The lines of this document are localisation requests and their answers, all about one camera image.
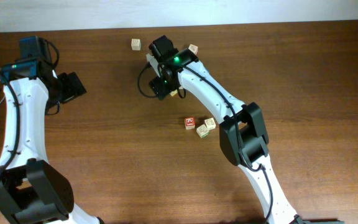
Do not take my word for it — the wooden block cluster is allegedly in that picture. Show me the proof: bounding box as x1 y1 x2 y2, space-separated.
170 90 178 96
196 124 209 138

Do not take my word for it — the red letter block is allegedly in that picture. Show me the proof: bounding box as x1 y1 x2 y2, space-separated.
185 117 196 129

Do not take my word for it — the wooden block with swirl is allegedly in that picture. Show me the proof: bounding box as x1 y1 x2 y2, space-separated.
204 118 216 130

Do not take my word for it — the wooden block cluster bottom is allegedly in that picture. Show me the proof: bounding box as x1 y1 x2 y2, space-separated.
196 124 209 138

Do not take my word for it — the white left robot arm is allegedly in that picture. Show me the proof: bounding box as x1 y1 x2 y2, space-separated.
0 36 102 224

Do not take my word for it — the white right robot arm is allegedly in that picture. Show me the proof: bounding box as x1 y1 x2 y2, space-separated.
147 35 302 223

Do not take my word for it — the wooden block far right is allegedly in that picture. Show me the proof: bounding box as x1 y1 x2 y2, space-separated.
188 44 198 55

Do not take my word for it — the wooden block far left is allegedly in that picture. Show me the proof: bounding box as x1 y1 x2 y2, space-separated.
131 39 142 51

